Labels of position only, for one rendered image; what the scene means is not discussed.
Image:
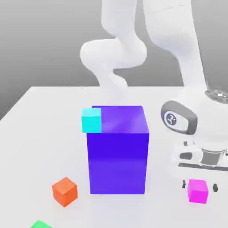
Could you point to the small magenta cube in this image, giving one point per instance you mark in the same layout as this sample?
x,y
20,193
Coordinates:
x,y
197,191

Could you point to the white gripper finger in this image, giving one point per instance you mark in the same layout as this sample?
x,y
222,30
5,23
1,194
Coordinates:
x,y
215,187
183,184

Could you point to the small green cube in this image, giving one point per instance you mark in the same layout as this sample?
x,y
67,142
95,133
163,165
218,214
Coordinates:
x,y
40,224

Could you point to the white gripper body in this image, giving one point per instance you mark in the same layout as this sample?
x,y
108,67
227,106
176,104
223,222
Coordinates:
x,y
196,171

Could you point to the small orange cube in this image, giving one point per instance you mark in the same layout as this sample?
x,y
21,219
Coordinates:
x,y
65,192

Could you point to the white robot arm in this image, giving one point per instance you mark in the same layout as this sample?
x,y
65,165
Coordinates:
x,y
124,46

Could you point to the large blue box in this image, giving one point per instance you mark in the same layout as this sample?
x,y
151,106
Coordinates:
x,y
117,160

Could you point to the small cyan cube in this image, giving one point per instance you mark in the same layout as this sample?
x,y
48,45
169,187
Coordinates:
x,y
91,121

